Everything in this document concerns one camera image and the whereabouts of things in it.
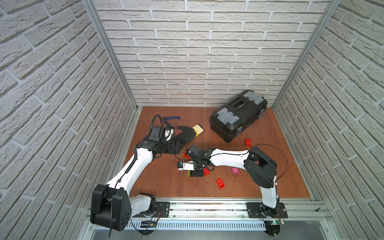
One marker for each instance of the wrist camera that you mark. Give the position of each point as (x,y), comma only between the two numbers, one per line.
(161,134)
(185,166)

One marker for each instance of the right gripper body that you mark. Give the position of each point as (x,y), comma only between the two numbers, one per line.
(197,165)

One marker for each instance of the black plastic toolbox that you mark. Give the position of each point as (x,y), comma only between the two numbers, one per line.
(231,119)

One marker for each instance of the black work glove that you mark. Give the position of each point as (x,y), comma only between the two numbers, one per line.
(187,134)

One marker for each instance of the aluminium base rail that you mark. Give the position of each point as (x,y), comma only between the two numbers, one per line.
(212,214)

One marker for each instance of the blue handled pliers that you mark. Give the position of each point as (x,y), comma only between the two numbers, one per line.
(167,119)

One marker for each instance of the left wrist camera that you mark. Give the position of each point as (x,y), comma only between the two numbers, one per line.
(161,134)

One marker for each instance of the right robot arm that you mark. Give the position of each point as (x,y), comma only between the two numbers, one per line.
(261,168)

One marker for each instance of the red lego brick front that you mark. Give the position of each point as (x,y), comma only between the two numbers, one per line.
(220,183)

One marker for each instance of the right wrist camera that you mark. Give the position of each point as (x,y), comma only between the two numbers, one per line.
(185,166)

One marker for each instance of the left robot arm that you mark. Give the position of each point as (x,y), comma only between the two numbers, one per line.
(112,207)

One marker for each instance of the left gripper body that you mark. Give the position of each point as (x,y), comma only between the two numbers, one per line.
(176,141)

